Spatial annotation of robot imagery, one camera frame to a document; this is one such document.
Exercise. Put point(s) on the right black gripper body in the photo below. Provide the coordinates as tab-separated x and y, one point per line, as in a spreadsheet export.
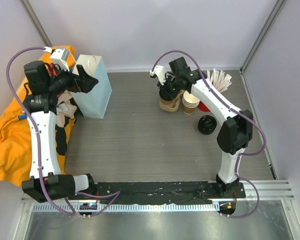
172	82

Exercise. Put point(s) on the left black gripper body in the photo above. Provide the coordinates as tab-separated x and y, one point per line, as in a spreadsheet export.
64	81

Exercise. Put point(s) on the black plastic cup lid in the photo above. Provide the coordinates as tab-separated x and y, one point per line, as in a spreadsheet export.
168	95

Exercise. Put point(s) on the white blue paper bag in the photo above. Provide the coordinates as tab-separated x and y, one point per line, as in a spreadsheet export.
94	103

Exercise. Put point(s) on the stack of paper cups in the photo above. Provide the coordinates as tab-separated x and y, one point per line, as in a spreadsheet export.
190	103

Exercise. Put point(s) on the single brown paper cup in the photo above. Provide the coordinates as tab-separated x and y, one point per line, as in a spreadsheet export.
166	102

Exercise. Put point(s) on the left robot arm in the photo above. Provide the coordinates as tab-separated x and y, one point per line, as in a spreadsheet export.
46	180

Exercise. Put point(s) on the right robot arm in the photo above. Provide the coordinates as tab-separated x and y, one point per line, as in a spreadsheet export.
236	125

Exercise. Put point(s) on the stacked pulp cup carriers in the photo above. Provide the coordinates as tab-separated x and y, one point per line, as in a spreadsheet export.
170	106

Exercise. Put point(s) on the red straw holder cup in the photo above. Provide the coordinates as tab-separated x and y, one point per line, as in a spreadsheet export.
201	106

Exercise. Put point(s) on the wrapped white straws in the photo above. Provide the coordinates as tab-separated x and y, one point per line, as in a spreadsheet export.
219	79

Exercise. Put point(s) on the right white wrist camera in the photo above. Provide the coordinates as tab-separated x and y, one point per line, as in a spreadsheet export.
159	72

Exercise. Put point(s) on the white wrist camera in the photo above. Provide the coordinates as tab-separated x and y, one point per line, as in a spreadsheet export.
159	72
59	56

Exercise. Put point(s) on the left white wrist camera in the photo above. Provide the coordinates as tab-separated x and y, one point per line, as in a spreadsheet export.
59	56

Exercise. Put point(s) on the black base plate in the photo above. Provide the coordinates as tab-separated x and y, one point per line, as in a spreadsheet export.
168	192

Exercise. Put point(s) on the white slotted cable duct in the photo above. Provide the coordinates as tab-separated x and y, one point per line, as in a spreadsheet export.
85	207

